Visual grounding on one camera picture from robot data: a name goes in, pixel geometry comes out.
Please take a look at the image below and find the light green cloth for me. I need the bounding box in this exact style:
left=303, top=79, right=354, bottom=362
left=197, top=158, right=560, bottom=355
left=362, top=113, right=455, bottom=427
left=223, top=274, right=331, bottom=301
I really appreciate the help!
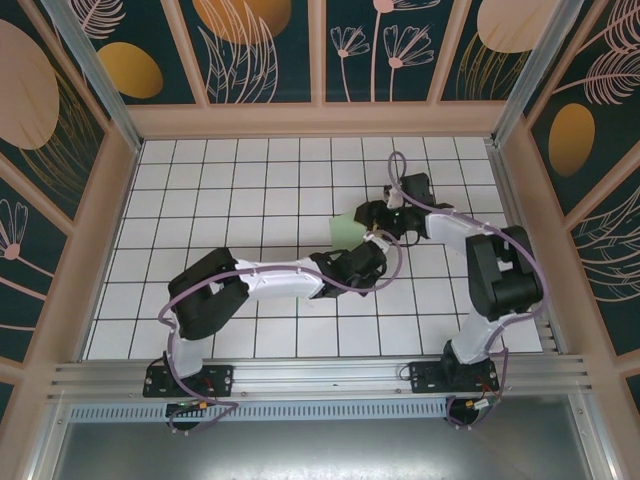
left=328, top=212, right=369, bottom=251

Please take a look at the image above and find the grey metal sheet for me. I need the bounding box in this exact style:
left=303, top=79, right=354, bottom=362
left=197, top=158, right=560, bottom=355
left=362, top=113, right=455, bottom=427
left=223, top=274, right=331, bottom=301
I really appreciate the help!
left=29, top=392, right=614, bottom=480

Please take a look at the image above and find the small controller board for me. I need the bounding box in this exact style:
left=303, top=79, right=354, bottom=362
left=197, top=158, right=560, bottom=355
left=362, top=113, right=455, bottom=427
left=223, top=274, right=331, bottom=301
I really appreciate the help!
left=462, top=396, right=503, bottom=412
left=167, top=398, right=217, bottom=416

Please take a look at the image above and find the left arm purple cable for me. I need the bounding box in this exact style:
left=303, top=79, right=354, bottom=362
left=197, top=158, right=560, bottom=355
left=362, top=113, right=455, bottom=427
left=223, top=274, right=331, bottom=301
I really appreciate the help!
left=158, top=232, right=404, bottom=435

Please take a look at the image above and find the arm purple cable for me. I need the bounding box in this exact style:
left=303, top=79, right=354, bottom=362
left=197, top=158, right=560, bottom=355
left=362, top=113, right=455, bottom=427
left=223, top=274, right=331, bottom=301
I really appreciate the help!
left=158, top=232, right=404, bottom=435
left=387, top=151, right=547, bottom=431

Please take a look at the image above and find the aluminium mounting rail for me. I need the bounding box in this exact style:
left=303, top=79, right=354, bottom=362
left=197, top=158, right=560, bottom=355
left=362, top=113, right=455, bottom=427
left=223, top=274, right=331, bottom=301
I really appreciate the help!
left=47, top=354, right=594, bottom=401

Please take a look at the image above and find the aluminium side rail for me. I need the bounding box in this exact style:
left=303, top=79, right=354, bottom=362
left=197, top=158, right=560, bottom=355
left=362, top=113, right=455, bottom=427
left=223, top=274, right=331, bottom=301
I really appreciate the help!
left=487, top=142, right=559, bottom=356

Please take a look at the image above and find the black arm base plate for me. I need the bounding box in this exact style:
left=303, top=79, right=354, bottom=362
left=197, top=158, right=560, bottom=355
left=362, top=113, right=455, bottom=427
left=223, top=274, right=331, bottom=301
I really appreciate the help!
left=408, top=360, right=499, bottom=396
left=143, top=363, right=236, bottom=399

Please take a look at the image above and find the slotted grey cable duct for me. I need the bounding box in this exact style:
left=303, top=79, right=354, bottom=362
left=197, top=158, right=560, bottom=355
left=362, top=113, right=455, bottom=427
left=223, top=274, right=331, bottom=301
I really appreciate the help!
left=69, top=399, right=451, bottom=422

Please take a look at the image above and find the aluminium corner post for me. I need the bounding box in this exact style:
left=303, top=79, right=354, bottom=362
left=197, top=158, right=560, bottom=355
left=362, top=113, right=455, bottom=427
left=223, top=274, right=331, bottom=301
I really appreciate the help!
left=42, top=0, right=144, bottom=151
left=492, top=0, right=576, bottom=146

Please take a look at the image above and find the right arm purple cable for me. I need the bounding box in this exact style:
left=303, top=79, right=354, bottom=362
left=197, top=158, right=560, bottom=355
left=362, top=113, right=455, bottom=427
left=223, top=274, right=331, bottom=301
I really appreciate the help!
left=387, top=151, right=547, bottom=431

